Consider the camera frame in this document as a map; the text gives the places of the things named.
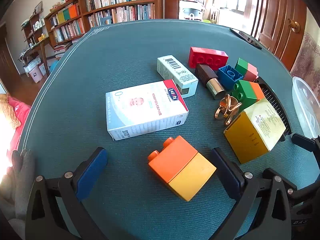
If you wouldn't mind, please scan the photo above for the clear plastic container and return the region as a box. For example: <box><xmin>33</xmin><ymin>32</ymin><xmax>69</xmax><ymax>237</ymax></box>
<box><xmin>292</xmin><ymin>76</ymin><xmax>320</xmax><ymax>140</ymax></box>

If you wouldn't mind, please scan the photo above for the orange and yellow building block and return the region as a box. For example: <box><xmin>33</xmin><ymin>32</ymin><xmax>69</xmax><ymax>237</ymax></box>
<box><xmin>147</xmin><ymin>135</ymin><xmax>217</xmax><ymax>202</ymax></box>

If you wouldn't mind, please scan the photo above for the wooden side shelf unit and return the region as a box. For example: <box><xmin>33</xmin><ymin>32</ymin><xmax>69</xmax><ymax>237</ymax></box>
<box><xmin>21</xmin><ymin>12</ymin><xmax>50</xmax><ymax>48</ymax></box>

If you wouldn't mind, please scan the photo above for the white storage bin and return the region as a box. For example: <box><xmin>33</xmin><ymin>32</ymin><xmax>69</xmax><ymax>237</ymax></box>
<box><xmin>37</xmin><ymin>62</ymin><xmax>48</xmax><ymax>77</ymax></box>

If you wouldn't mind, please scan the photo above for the yellow carton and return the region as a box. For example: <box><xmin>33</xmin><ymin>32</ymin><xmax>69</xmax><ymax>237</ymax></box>
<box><xmin>223</xmin><ymin>98</ymin><xmax>286</xmax><ymax>165</ymax></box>

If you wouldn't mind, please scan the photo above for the blue stool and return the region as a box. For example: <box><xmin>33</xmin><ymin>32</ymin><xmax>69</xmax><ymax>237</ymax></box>
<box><xmin>50</xmin><ymin>59</ymin><xmax>62</xmax><ymax>72</ymax></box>

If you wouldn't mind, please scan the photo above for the stack of books on floor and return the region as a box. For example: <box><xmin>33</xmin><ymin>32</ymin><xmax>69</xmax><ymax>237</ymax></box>
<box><xmin>54</xmin><ymin>41</ymin><xmax>73</xmax><ymax>58</ymax></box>

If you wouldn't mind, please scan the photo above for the green and orange building block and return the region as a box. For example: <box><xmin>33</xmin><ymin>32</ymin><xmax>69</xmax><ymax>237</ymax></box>
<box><xmin>233</xmin><ymin>79</ymin><xmax>265</xmax><ymax>111</ymax></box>

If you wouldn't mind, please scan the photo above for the brown and gold lipstick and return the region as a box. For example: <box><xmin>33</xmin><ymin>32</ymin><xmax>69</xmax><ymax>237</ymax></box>
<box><xmin>194</xmin><ymin>64</ymin><xmax>226</xmax><ymax>100</ymax></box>

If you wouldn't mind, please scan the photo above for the narrow wooden side table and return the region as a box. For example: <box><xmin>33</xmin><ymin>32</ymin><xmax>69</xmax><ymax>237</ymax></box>
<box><xmin>18</xmin><ymin>40</ymin><xmax>50</xmax><ymax>77</ymax></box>

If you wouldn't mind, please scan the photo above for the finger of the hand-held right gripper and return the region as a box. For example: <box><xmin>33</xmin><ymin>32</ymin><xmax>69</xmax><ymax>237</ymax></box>
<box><xmin>262</xmin><ymin>167</ymin><xmax>320</xmax><ymax>202</ymax></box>
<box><xmin>292</xmin><ymin>133</ymin><xmax>320</xmax><ymax>155</ymax></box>

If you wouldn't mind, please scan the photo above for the red blanket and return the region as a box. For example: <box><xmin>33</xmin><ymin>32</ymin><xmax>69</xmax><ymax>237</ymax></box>
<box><xmin>0</xmin><ymin>94</ymin><xmax>32</xmax><ymax>165</ymax></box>

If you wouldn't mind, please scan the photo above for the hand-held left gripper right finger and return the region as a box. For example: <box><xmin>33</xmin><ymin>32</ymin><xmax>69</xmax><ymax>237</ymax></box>
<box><xmin>211</xmin><ymin>147</ymin><xmax>292</xmax><ymax>240</ymax></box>

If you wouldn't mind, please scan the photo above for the pink storage bin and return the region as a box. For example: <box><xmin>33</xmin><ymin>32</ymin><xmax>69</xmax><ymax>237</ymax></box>
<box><xmin>28</xmin><ymin>66</ymin><xmax>43</xmax><ymax>83</ymax></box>

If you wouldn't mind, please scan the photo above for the black smartphone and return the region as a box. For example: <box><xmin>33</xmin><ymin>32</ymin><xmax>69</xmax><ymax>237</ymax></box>
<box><xmin>229</xmin><ymin>28</ymin><xmax>263</xmax><ymax>50</ymax></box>

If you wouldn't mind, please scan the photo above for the white balcony appliance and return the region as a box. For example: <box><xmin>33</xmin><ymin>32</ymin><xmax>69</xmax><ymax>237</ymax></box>
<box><xmin>179</xmin><ymin>0</ymin><xmax>208</xmax><ymax>22</ymax></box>

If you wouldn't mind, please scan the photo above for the brass door knob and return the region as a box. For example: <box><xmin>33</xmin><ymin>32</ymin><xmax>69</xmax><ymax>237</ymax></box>
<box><xmin>287</xmin><ymin>18</ymin><xmax>300</xmax><ymax>33</ymax></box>

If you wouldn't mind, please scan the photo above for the wooden panelled door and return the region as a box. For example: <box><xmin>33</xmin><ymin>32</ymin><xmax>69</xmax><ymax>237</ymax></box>
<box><xmin>250</xmin><ymin>0</ymin><xmax>308</xmax><ymax>72</ymax></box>

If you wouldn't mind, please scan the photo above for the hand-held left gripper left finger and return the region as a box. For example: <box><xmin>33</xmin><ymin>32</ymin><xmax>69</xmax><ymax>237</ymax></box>
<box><xmin>25</xmin><ymin>147</ymin><xmax>108</xmax><ymax>240</ymax></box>

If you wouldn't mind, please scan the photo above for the small white and green carton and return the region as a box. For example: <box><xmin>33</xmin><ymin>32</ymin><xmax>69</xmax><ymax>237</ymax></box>
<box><xmin>157</xmin><ymin>55</ymin><xmax>199</xmax><ymax>99</ymax></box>

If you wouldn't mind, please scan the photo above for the green and pink building block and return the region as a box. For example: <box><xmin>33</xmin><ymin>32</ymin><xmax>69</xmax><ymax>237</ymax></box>
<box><xmin>235</xmin><ymin>57</ymin><xmax>259</xmax><ymax>82</ymax></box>

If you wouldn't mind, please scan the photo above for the red building block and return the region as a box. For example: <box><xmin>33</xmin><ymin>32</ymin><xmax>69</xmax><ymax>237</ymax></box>
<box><xmin>188</xmin><ymin>46</ymin><xmax>229</xmax><ymax>71</ymax></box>

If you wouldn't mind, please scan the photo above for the wooden bookcase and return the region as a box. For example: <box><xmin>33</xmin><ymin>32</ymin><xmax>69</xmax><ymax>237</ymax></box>
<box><xmin>44</xmin><ymin>0</ymin><xmax>160</xmax><ymax>53</ymax></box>

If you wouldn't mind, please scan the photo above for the rose gold metal ring puzzle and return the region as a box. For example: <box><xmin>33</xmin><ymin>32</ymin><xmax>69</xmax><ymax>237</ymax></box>
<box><xmin>213</xmin><ymin>93</ymin><xmax>243</xmax><ymax>126</ymax></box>

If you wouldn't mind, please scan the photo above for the large white carton with red end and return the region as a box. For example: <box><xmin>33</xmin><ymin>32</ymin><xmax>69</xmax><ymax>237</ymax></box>
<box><xmin>105</xmin><ymin>79</ymin><xmax>189</xmax><ymax>141</ymax></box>

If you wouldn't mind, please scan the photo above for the blue building block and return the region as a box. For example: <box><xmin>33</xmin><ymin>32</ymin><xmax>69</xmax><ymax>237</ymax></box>
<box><xmin>217</xmin><ymin>65</ymin><xmax>244</xmax><ymax>91</ymax></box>

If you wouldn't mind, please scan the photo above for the teal cloth-covered desktop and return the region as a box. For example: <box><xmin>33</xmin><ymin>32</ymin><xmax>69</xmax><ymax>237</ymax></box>
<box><xmin>21</xmin><ymin>19</ymin><xmax>320</xmax><ymax>240</ymax></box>

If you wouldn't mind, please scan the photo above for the purple floral patterned cloth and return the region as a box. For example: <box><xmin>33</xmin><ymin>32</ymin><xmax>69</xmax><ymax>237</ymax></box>
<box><xmin>290</xmin><ymin>31</ymin><xmax>320</xmax><ymax>80</ymax></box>

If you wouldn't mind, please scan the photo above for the black comb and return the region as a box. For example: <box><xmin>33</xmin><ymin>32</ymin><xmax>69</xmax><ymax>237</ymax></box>
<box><xmin>254</xmin><ymin>76</ymin><xmax>293</xmax><ymax>142</ymax></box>

